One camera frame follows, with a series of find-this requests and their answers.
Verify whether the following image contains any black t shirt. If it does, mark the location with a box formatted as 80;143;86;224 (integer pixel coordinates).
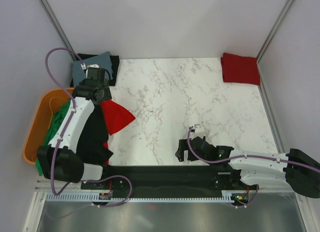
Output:
76;106;113;165
70;53;120;87

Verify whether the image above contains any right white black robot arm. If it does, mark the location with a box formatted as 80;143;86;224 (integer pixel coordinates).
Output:
175;137;320;199

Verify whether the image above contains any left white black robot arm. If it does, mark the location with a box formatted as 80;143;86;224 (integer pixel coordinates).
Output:
37;78;111;189

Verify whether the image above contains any folded grey t shirt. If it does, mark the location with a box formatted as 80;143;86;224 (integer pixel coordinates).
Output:
72;51;114;87

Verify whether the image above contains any bright red t shirt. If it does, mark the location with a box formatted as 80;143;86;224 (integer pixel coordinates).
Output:
99;99;137;153

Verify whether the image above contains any folded black t shirt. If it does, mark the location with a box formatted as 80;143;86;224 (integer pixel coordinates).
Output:
70;53;120;87

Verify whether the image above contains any green t shirt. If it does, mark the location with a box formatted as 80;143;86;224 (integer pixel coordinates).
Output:
34;102;73;177

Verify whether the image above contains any orange plastic bin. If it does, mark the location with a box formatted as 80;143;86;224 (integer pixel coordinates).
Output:
22;89;69;165

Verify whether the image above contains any folded dark red t shirt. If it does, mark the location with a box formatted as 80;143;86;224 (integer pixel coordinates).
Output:
220;53;261;86

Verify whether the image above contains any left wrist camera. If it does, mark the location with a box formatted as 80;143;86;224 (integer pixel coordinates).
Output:
85;64;111;80

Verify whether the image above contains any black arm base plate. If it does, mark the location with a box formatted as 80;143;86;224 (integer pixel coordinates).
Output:
81;165;257;197

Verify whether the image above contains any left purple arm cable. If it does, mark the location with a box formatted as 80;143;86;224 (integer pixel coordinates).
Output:
45;47;87;197

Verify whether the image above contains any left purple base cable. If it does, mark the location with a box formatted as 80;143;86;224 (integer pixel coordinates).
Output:
44;176;133;220

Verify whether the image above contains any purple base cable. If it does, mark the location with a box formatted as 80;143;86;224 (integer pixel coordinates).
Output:
226;184;260;209
44;176;133;220

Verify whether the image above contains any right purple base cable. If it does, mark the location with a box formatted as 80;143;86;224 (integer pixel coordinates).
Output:
226;184;260;209

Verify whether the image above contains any left aluminium frame post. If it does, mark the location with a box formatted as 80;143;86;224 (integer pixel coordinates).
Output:
38;0;73;50

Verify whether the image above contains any aluminium frame post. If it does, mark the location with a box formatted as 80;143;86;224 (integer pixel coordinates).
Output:
256;0;296;64
38;0;73;50

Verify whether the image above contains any slotted grey cable duct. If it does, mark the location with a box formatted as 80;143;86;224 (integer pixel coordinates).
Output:
44;191;248;203

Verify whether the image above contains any right aluminium frame post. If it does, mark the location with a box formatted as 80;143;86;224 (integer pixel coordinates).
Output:
256;0;296;64

